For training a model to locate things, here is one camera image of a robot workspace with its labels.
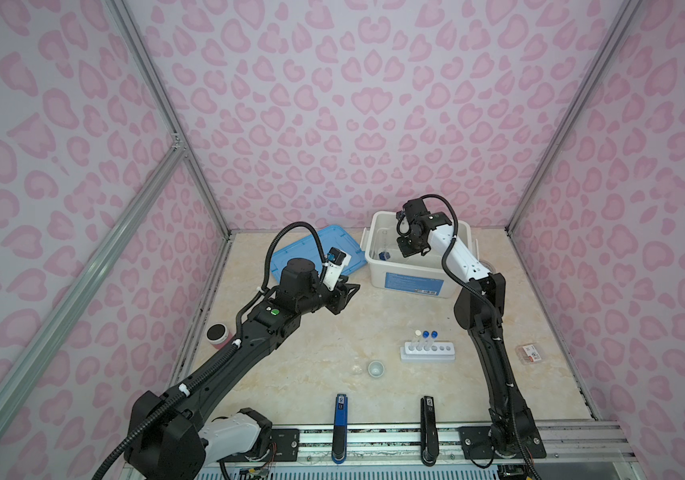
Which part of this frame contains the black corrugated cable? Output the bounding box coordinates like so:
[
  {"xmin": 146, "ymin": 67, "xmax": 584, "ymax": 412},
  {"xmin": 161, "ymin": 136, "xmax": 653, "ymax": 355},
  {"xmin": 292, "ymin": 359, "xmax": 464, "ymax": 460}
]
[
  {"xmin": 89, "ymin": 221, "xmax": 326, "ymax": 480},
  {"xmin": 394, "ymin": 193, "xmax": 541, "ymax": 480}
]

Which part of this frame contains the small red labelled box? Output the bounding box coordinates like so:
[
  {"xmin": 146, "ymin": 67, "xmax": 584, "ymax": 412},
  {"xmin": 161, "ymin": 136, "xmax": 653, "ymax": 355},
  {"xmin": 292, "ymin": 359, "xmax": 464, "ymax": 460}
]
[{"xmin": 515, "ymin": 343, "xmax": 544, "ymax": 365}]

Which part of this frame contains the clear watch glass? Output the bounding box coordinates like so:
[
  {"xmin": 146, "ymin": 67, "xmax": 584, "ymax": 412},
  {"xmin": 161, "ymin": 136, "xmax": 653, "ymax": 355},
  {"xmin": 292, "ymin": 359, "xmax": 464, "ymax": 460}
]
[{"xmin": 349, "ymin": 361, "xmax": 367, "ymax": 375}]

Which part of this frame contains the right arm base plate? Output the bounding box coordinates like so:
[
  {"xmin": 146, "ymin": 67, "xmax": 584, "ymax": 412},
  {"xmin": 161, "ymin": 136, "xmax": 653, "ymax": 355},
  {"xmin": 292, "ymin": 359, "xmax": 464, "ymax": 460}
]
[{"xmin": 457, "ymin": 425, "xmax": 547, "ymax": 461}]

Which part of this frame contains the pink jar black lid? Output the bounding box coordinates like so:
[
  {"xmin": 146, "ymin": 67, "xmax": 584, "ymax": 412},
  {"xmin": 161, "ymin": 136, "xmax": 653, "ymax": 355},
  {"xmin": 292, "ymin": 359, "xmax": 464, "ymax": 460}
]
[{"xmin": 206, "ymin": 323, "xmax": 232, "ymax": 350}]

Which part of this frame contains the clear petri dish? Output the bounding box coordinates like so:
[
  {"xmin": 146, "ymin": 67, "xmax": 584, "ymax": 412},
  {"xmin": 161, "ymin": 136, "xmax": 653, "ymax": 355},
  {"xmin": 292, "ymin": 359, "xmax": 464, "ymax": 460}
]
[{"xmin": 387, "ymin": 250, "xmax": 414, "ymax": 266}]

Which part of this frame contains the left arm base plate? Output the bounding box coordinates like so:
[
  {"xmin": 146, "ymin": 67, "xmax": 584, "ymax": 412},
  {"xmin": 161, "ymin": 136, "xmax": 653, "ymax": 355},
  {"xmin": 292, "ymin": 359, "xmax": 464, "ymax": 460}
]
[{"xmin": 224, "ymin": 428, "xmax": 300, "ymax": 464}]

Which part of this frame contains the white plastic storage bin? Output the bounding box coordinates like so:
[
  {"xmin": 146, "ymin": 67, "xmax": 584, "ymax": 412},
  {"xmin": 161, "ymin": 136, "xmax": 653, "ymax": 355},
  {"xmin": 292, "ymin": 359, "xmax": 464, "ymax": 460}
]
[{"xmin": 361, "ymin": 211, "xmax": 490, "ymax": 298}]

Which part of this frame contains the left black corrugated cable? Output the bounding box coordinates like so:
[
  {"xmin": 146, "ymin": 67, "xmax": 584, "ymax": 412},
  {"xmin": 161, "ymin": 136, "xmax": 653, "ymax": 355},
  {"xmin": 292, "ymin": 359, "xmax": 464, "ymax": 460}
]
[{"xmin": 89, "ymin": 221, "xmax": 326, "ymax": 480}]

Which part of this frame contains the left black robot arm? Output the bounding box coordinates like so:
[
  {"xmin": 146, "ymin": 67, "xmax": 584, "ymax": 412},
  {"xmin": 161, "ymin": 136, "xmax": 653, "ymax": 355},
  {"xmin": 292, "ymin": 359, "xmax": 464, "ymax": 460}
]
[{"xmin": 118, "ymin": 258, "xmax": 360, "ymax": 479}]

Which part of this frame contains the white test tube rack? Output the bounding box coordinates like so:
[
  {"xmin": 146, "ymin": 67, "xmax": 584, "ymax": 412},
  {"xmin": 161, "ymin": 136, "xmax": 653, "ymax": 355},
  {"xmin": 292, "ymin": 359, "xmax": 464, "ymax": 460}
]
[{"xmin": 400, "ymin": 341, "xmax": 456, "ymax": 363}]

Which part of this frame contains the blue stapler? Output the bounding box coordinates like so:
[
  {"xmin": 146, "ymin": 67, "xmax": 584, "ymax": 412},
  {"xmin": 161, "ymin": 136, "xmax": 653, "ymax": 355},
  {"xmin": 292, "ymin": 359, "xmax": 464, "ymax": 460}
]
[{"xmin": 332, "ymin": 393, "xmax": 348, "ymax": 464}]

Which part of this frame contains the right black corrugated cable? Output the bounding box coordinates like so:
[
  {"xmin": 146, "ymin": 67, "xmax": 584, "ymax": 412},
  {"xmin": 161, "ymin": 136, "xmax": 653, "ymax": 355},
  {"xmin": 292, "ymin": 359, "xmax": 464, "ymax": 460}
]
[{"xmin": 394, "ymin": 193, "xmax": 541, "ymax": 480}]

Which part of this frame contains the blue plastic bin lid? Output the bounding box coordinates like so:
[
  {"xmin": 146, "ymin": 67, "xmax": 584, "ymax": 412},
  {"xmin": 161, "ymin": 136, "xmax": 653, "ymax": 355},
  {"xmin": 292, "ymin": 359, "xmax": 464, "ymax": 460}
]
[{"xmin": 270, "ymin": 225, "xmax": 366, "ymax": 281}]

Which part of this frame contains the black stapler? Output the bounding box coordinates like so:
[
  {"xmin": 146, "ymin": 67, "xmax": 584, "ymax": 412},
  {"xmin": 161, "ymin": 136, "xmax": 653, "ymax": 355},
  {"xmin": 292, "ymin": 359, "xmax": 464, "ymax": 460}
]
[{"xmin": 420, "ymin": 396, "xmax": 439, "ymax": 467}]

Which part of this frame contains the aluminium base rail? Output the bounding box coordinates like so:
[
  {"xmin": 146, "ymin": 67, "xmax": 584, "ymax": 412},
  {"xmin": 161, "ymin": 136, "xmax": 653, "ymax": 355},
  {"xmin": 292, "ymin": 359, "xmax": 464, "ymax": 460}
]
[{"xmin": 196, "ymin": 420, "xmax": 644, "ymax": 479}]

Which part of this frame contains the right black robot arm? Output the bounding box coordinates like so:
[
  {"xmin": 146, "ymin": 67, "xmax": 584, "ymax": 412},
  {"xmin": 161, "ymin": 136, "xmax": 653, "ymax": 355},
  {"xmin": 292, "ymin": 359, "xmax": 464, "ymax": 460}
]
[{"xmin": 396, "ymin": 194, "xmax": 546, "ymax": 461}]

